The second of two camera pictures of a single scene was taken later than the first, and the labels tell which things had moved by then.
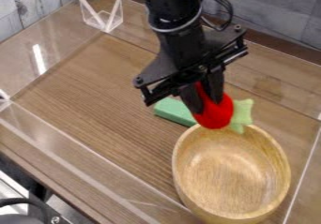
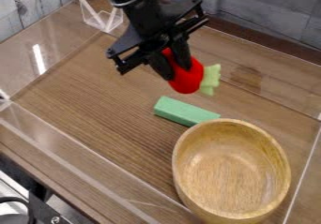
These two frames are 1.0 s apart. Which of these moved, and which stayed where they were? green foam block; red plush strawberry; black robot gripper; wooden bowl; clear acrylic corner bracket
Moved: black robot gripper; red plush strawberry
Stayed: wooden bowl; clear acrylic corner bracket; green foam block
